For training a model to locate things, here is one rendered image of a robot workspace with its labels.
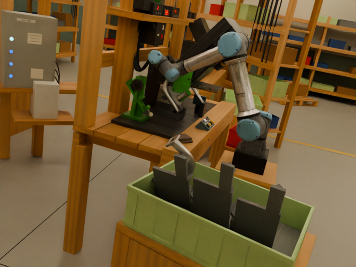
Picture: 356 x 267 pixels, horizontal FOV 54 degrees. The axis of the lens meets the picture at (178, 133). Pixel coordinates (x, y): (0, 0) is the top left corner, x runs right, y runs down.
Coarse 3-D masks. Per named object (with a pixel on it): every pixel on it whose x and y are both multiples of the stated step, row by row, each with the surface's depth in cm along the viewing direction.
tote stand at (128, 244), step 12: (120, 228) 134; (120, 240) 136; (132, 240) 133; (144, 240) 130; (312, 240) 147; (120, 252) 137; (132, 252) 134; (144, 252) 131; (156, 252) 128; (168, 252) 125; (300, 252) 137; (120, 264) 138; (132, 264) 135; (144, 264) 132; (156, 264) 129; (168, 264) 127; (180, 264) 124; (192, 264) 121; (300, 264) 130
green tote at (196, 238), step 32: (128, 192) 129; (256, 192) 148; (128, 224) 132; (160, 224) 125; (192, 224) 118; (288, 224) 144; (192, 256) 121; (224, 256) 115; (256, 256) 109; (288, 256) 105
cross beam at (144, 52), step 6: (144, 48) 275; (150, 48) 283; (156, 48) 291; (162, 48) 301; (168, 48) 316; (102, 54) 211; (108, 54) 218; (144, 54) 269; (102, 60) 213; (108, 60) 220; (144, 60) 272; (102, 66) 215; (108, 66) 222
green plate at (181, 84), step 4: (192, 72) 238; (184, 76) 239; (188, 76) 239; (176, 80) 241; (180, 80) 240; (184, 80) 239; (188, 80) 239; (176, 84) 241; (180, 84) 240; (184, 84) 239; (188, 84) 239; (172, 88) 242; (176, 88) 241; (180, 88) 240; (184, 88) 239; (188, 88) 239; (180, 92) 240
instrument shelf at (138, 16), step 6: (108, 12) 209; (114, 12) 208; (120, 12) 206; (126, 12) 205; (132, 12) 204; (138, 12) 216; (132, 18) 205; (138, 18) 204; (144, 18) 204; (150, 18) 212; (156, 18) 221; (162, 18) 229; (168, 18) 240; (174, 18) 251; (180, 24) 267; (186, 24) 280
